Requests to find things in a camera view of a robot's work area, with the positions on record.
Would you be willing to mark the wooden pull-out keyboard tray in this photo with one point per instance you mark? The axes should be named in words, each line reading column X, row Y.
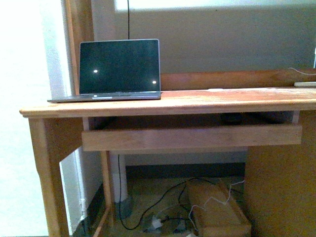
column 139, row 134

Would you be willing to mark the grey computer mouse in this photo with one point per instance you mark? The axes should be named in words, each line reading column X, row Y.
column 231, row 118

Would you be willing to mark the white pipe under desk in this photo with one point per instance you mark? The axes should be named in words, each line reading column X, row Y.
column 118, row 172

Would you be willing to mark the grey open laptop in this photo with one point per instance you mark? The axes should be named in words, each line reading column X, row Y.
column 115, row 70

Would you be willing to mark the white desk grommet cap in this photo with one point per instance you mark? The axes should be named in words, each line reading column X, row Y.
column 215, row 89

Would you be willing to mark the white power adapter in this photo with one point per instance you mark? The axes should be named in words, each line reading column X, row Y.
column 156, row 222

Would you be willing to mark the wooden box on floor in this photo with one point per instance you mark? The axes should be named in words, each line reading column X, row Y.
column 214, row 212

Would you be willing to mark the wooden desk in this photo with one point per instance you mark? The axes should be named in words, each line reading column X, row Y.
column 280, row 180

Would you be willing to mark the white flat device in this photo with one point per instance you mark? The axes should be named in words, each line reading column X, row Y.
column 305, row 84

